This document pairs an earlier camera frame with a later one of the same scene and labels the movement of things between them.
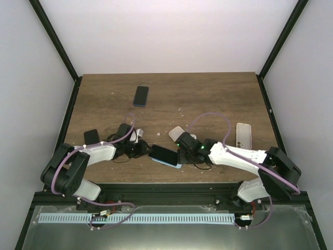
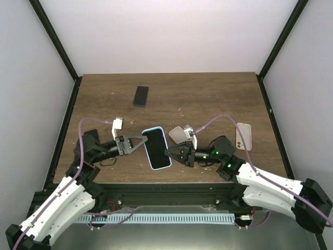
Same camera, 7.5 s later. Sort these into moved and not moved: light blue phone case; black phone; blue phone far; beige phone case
Moved: light blue phone case
Not moved: beige phone case; blue phone far; black phone
